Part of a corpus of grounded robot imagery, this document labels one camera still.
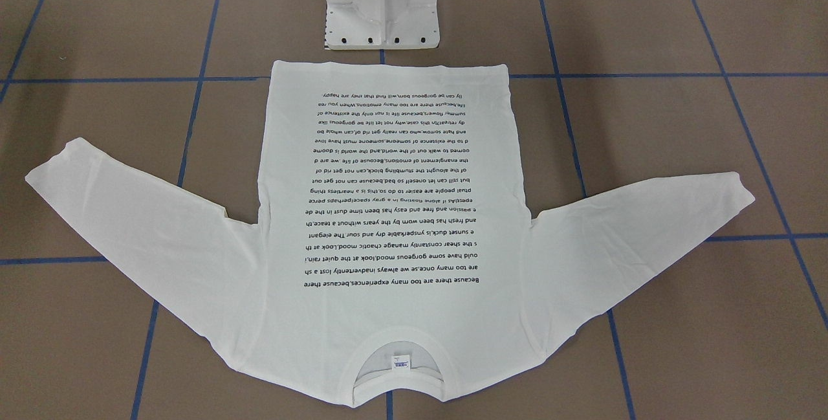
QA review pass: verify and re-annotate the white printed long-sleeve shirt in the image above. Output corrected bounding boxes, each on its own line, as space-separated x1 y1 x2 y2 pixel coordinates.
26 61 754 407

